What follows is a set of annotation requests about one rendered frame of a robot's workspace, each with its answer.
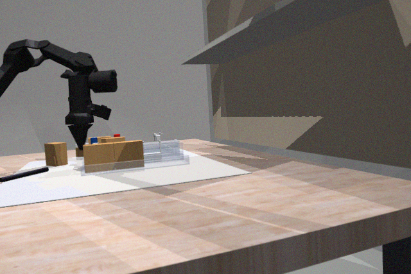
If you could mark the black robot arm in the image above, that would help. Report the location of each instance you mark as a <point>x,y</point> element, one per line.
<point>17,58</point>

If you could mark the black cylindrical rod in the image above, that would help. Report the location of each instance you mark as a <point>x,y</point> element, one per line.
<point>29,173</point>

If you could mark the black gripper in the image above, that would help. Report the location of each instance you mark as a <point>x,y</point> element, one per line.
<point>79,117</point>

